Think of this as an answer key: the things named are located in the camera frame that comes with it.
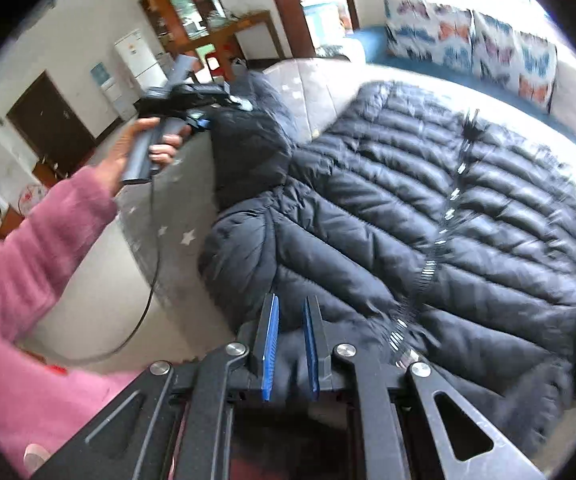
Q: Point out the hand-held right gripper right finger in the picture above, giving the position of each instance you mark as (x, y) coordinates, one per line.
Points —
(311, 350)

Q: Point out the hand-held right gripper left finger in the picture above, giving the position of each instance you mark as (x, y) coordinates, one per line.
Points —
(269, 345)

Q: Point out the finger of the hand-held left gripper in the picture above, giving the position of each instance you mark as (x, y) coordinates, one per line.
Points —
(200, 121)
(235, 102)

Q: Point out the black puffer jacket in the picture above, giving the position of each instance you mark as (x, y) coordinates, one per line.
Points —
(393, 220)

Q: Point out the person's left hand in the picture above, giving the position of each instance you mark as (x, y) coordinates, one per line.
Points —
(112, 160)

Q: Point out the white refrigerator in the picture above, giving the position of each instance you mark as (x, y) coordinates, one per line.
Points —
(140, 60)

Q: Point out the white water dispenser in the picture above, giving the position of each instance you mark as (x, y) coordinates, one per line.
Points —
(107, 87)

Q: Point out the wooden display cabinet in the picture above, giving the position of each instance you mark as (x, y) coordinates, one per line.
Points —
(192, 15)

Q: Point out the brown framed doorway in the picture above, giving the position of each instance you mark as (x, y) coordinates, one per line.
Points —
(313, 5)

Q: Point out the dark brown door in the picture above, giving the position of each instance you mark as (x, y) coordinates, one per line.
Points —
(50, 120)

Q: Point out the blue sofa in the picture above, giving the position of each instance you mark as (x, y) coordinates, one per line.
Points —
(368, 42)

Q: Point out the red standing fan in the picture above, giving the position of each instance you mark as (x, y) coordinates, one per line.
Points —
(32, 197)

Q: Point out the person's pink clothing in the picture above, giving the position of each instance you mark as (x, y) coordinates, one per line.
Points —
(27, 400)

